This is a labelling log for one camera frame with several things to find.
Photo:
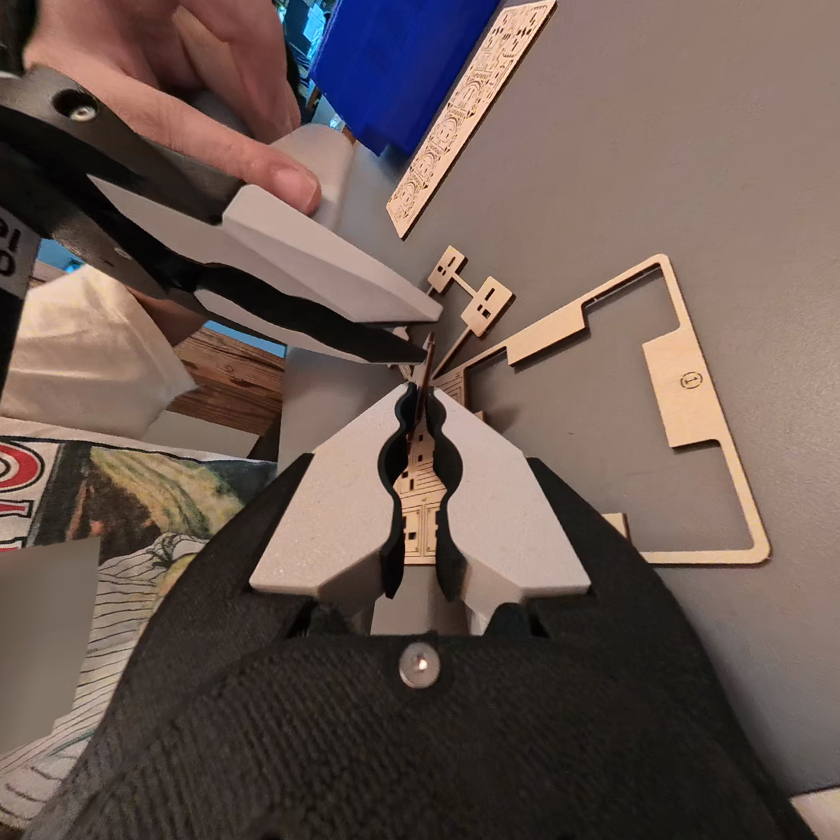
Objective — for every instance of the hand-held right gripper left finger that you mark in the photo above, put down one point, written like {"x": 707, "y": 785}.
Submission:
{"x": 328, "y": 518}

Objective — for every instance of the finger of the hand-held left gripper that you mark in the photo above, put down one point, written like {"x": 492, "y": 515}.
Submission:
{"x": 328, "y": 262}
{"x": 275, "y": 321}

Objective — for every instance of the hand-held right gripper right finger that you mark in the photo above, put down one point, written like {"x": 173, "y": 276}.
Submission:
{"x": 518, "y": 525}

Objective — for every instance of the cross-shaped wooden piece diamond print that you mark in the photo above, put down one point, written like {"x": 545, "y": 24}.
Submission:
{"x": 425, "y": 367}

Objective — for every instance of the wooden four-square frame piece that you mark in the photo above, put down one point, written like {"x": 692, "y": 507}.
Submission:
{"x": 489, "y": 305}

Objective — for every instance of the wooden puzzle sheet square cutout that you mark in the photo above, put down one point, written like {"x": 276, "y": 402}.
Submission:
{"x": 689, "y": 394}

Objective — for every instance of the person's left forearm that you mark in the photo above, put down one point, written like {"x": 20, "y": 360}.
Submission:
{"x": 170, "y": 315}

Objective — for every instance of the grey desk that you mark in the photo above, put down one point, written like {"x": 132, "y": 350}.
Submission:
{"x": 623, "y": 164}

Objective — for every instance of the person's left hand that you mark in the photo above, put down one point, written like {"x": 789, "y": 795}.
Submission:
{"x": 164, "y": 65}

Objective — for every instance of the thick wooden beam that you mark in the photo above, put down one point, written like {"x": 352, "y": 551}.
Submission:
{"x": 229, "y": 380}

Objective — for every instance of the blue plastic bin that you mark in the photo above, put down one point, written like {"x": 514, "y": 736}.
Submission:
{"x": 394, "y": 65}

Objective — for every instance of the wooden puzzle sheet arch parts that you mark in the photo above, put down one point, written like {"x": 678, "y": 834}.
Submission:
{"x": 472, "y": 111}

